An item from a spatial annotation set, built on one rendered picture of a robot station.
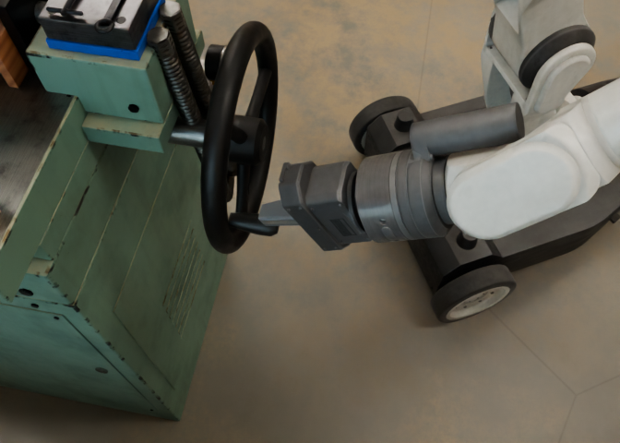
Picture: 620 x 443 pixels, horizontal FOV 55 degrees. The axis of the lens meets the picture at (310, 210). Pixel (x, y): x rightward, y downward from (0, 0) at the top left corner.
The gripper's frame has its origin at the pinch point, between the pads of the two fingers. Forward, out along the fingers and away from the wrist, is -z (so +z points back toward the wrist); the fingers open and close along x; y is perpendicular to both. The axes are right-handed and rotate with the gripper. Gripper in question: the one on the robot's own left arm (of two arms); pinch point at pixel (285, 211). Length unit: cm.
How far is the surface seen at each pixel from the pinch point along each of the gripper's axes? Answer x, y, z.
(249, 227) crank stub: -0.4, 1.2, -4.9
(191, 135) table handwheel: 5.5, -9.7, -13.3
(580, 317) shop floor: -105, -35, 14
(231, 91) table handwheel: 12.5, -6.8, -0.8
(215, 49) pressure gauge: -1.8, -37.5, -25.3
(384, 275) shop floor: -80, -37, -29
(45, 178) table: 16.1, 3.6, -19.8
